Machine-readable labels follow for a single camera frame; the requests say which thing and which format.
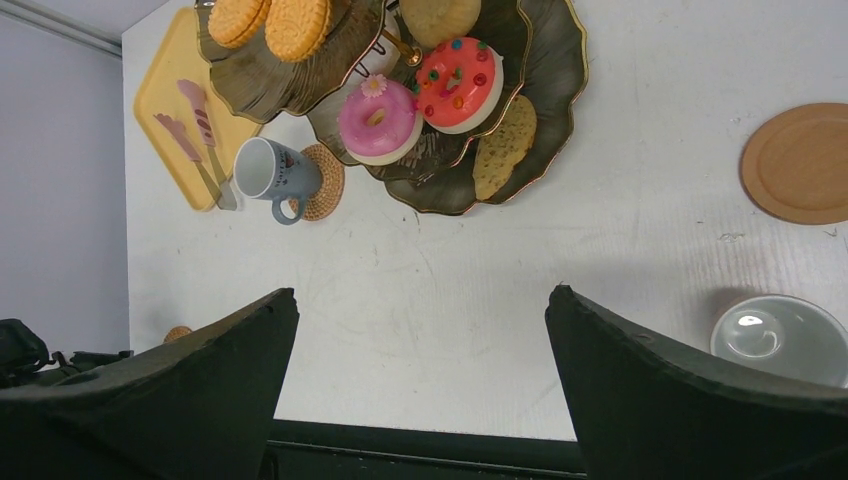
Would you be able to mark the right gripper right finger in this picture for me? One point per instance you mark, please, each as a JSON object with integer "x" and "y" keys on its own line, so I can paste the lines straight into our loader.
{"x": 646, "y": 406}

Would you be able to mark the yellow serving tray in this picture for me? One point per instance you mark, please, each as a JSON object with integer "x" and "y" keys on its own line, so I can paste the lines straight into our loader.
{"x": 178, "y": 58}

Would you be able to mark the orange sandwich cookie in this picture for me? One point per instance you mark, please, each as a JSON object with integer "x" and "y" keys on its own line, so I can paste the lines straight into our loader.
{"x": 296, "y": 29}
{"x": 232, "y": 23}

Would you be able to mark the blue grey mug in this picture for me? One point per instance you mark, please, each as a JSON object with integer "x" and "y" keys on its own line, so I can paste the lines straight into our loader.
{"x": 268, "y": 170}

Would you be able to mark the three tier glass stand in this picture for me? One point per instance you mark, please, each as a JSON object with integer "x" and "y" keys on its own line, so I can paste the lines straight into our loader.
{"x": 543, "y": 45}

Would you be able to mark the pink mug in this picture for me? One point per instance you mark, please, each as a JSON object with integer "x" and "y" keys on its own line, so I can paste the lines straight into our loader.
{"x": 785, "y": 336}

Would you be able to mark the pink frosted donut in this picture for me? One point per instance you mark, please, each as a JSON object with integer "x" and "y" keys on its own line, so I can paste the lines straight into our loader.
{"x": 379, "y": 121}

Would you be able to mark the red strawberry donut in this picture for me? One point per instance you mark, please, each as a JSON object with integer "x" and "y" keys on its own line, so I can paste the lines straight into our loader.
{"x": 459, "y": 84}

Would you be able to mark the orange round coaster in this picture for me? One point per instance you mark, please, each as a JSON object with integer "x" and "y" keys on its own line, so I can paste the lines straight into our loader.
{"x": 794, "y": 166}

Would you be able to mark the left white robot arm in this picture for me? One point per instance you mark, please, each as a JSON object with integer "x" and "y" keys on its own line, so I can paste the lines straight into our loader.
{"x": 26, "y": 359}

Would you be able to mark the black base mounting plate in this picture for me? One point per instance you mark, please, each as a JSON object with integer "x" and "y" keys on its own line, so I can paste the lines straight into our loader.
{"x": 309, "y": 450}

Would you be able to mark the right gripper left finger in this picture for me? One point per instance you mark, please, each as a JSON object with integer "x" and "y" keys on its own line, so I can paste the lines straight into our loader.
{"x": 197, "y": 407}

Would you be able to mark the round tan cookie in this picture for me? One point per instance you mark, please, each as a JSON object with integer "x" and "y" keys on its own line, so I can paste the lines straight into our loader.
{"x": 432, "y": 22}

